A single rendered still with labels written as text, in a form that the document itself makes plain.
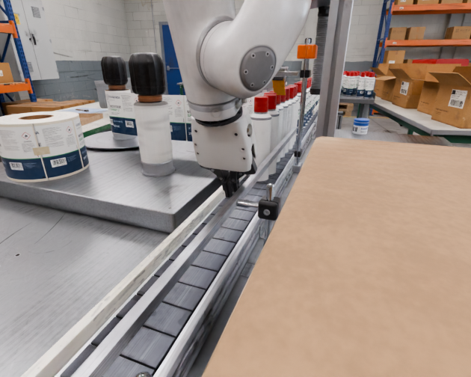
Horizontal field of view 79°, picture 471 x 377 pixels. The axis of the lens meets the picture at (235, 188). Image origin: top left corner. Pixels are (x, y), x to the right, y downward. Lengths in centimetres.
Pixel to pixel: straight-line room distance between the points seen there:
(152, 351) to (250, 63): 32
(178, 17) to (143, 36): 884
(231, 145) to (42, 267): 39
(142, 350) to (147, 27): 899
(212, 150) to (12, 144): 55
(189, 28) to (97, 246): 43
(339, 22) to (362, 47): 775
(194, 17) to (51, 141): 57
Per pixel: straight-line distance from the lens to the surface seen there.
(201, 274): 43
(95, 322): 36
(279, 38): 34
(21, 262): 65
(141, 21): 926
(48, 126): 85
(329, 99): 74
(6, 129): 87
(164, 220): 61
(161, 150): 77
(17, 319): 53
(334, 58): 74
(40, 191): 84
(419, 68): 345
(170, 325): 37
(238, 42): 32
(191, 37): 37
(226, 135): 44
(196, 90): 40
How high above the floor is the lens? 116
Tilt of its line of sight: 24 degrees down
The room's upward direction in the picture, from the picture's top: straight up
